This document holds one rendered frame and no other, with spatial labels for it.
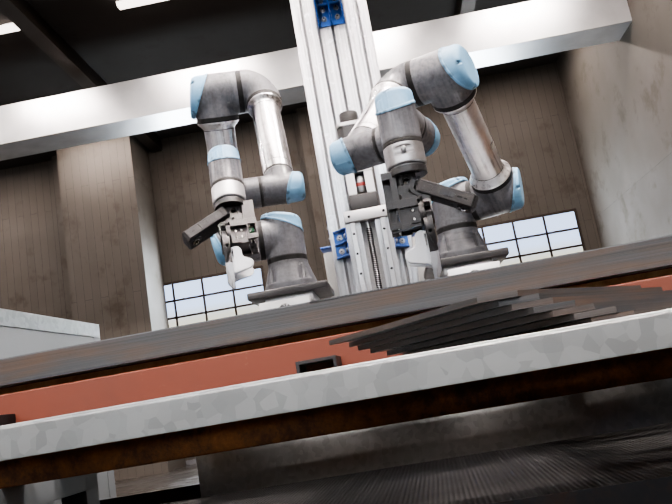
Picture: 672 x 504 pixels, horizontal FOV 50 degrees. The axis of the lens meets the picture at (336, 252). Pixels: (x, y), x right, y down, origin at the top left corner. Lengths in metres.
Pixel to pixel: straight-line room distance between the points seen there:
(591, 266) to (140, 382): 0.60
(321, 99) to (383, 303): 1.50
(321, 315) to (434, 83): 0.96
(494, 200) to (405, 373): 1.45
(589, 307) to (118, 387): 0.62
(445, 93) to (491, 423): 0.78
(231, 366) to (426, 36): 9.42
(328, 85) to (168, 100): 8.06
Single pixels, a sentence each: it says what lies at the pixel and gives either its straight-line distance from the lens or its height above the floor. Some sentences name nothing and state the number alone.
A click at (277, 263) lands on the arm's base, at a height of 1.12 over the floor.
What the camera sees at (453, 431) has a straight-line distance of 1.71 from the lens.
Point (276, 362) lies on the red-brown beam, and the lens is 0.95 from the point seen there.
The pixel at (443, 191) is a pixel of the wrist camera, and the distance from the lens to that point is 1.32.
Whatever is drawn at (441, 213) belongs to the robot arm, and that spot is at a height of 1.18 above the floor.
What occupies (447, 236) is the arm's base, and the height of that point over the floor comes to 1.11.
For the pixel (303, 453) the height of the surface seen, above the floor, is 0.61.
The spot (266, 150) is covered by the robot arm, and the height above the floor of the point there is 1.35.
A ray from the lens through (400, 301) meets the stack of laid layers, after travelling 0.93.
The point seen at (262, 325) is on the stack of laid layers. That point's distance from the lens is 0.95.
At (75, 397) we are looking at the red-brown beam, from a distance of 1.04.
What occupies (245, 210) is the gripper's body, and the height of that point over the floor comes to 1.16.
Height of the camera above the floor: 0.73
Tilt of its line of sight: 11 degrees up
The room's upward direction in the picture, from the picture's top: 10 degrees counter-clockwise
